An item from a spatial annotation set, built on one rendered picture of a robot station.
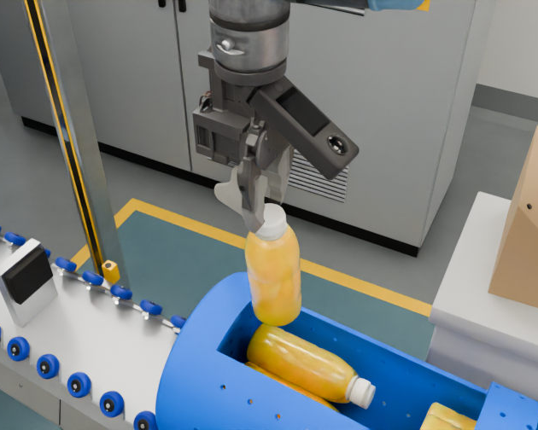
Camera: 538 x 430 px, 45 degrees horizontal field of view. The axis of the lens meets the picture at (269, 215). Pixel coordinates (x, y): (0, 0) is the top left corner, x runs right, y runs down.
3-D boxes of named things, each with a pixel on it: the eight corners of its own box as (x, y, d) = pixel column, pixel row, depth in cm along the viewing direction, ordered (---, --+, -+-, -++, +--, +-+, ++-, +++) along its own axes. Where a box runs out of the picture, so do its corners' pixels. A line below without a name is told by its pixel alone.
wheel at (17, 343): (16, 332, 121) (8, 334, 119) (33, 341, 119) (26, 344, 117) (10, 353, 121) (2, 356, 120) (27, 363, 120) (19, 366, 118)
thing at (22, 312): (49, 290, 134) (32, 237, 124) (64, 298, 133) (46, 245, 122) (14, 323, 128) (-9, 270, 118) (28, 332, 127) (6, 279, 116)
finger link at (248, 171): (254, 194, 73) (260, 124, 68) (267, 199, 72) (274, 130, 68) (231, 212, 70) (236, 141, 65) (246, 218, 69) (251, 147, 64)
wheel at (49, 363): (45, 348, 118) (38, 351, 116) (63, 359, 116) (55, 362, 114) (39, 370, 119) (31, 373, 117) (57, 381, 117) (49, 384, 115)
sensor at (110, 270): (111, 273, 142) (107, 258, 139) (121, 278, 141) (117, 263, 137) (86, 297, 137) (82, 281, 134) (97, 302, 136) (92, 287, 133)
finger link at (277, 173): (252, 182, 81) (243, 127, 74) (293, 197, 79) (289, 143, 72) (239, 198, 80) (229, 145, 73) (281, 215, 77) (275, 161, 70)
